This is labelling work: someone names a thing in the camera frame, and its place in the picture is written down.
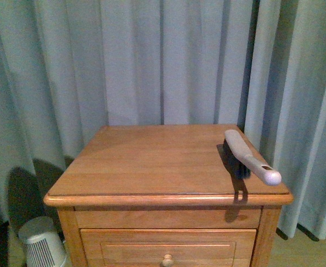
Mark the beige hand brush black bristles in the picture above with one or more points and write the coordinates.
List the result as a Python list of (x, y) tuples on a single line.
[(247, 162)]

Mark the wooden nightstand cabinet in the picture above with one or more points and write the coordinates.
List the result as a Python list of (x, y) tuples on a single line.
[(137, 193)]

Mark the light teal curtain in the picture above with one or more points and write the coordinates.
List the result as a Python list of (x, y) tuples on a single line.
[(69, 67)]

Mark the wooden drawer knob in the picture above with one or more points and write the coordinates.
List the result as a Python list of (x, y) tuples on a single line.
[(167, 261)]

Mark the white round space heater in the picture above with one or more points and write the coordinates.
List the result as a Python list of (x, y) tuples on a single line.
[(42, 244)]

